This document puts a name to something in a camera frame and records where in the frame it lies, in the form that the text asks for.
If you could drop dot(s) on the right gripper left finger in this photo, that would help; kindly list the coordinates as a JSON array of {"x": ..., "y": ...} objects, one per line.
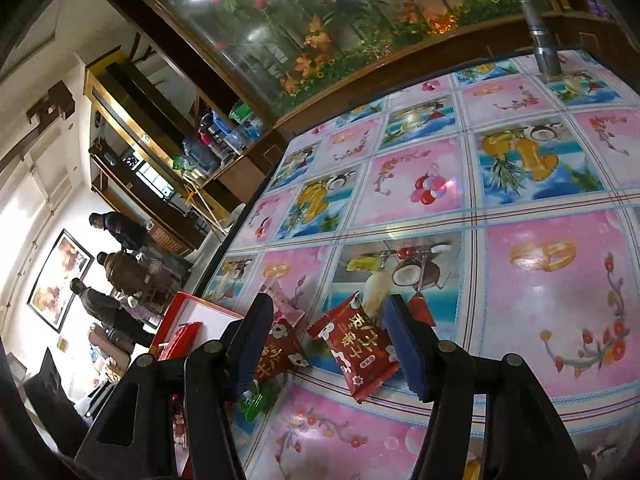
[{"x": 216, "y": 374}]

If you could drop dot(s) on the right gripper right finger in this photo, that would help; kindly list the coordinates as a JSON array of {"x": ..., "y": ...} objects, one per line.
[{"x": 439, "y": 373}]

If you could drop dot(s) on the green snack packet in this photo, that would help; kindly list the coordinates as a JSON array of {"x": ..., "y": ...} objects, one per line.
[{"x": 258, "y": 399}]

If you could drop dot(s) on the dark red flower snack packet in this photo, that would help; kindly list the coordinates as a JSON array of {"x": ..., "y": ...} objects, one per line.
[{"x": 282, "y": 352}]

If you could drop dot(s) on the pink bear snack packet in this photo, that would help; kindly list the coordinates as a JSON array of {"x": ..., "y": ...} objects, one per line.
[{"x": 284, "y": 308}]

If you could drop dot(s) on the red gift box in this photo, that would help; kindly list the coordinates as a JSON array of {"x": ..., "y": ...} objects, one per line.
[{"x": 209, "y": 320}]

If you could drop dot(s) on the person in brown jacket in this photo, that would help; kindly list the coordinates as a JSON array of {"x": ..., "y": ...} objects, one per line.
[{"x": 140, "y": 280}]

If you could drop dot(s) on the person in dark jacket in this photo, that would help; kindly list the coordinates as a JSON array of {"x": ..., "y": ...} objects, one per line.
[{"x": 131, "y": 235}]

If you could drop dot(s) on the floral plastic tablecloth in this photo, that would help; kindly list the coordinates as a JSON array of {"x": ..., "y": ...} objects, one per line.
[{"x": 504, "y": 209}]

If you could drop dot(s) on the blue water jug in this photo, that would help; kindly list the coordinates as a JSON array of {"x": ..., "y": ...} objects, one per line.
[{"x": 200, "y": 155}]

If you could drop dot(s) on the silver flashlight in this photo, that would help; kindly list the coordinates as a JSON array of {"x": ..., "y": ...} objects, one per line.
[{"x": 545, "y": 52}]

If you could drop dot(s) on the framed wall picture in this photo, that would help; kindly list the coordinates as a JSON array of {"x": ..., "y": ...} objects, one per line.
[{"x": 51, "y": 296}]

